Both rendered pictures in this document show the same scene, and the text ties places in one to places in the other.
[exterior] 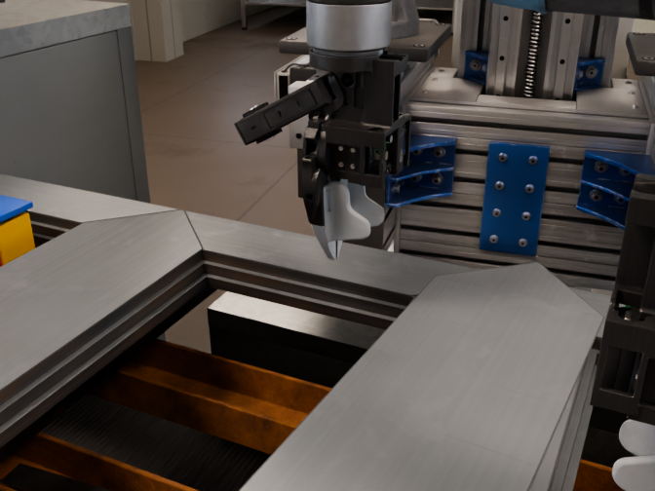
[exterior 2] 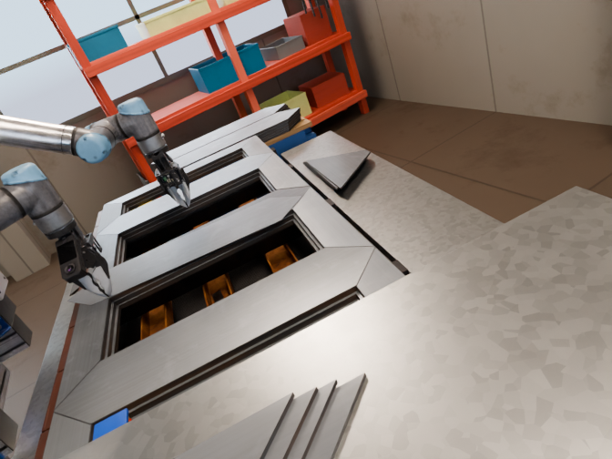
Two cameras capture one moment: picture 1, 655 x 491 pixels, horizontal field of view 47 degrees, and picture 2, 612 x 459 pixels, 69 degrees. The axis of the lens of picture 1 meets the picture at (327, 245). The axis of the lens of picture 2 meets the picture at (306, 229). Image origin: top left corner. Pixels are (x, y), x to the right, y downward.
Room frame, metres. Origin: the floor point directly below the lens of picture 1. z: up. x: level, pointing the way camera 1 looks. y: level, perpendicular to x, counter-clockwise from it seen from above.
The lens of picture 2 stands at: (0.80, 1.12, 1.41)
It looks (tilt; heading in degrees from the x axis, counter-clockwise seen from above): 29 degrees down; 237
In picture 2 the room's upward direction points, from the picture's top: 22 degrees counter-clockwise
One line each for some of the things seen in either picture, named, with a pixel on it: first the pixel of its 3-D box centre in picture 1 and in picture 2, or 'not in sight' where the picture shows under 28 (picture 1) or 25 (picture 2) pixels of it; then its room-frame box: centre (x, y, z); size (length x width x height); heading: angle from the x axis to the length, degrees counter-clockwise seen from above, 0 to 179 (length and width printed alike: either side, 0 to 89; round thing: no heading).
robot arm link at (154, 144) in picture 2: not in sight; (153, 142); (0.32, -0.20, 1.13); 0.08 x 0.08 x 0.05
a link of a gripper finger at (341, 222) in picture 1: (343, 225); (105, 276); (0.67, -0.02, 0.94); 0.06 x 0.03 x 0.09; 65
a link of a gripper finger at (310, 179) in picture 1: (320, 179); (96, 265); (0.67, 0.01, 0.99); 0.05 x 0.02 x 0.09; 155
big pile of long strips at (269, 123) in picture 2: not in sight; (227, 141); (-0.27, -0.87, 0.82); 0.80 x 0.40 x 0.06; 155
